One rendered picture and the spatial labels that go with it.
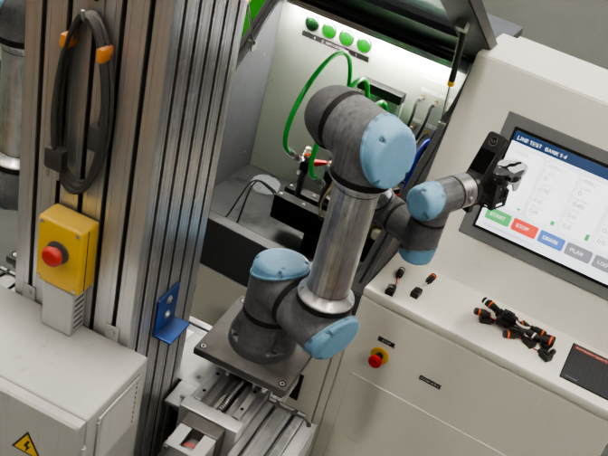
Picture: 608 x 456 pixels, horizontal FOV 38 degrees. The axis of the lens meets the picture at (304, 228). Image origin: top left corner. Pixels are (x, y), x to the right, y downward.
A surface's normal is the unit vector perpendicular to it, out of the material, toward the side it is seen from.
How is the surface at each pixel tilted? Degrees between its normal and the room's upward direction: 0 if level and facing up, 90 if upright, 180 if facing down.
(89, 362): 0
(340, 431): 90
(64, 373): 0
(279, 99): 90
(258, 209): 0
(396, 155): 82
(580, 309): 76
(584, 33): 90
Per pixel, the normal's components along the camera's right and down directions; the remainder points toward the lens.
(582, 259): -0.41, 0.20
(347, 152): -0.75, 0.23
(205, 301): -0.48, 0.40
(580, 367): 0.21, -0.81
